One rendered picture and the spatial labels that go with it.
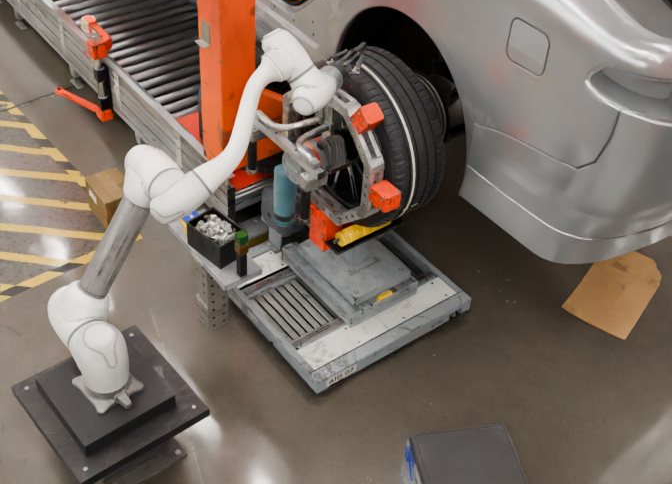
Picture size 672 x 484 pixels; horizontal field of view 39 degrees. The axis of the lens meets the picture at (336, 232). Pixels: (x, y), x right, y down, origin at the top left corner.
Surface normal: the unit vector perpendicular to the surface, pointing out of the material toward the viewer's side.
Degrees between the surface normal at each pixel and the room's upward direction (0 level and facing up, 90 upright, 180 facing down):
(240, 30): 90
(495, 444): 0
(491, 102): 90
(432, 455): 0
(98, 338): 8
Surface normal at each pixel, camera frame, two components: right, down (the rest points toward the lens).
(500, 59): -0.80, 0.36
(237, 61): 0.60, 0.55
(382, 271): 0.06, -0.75
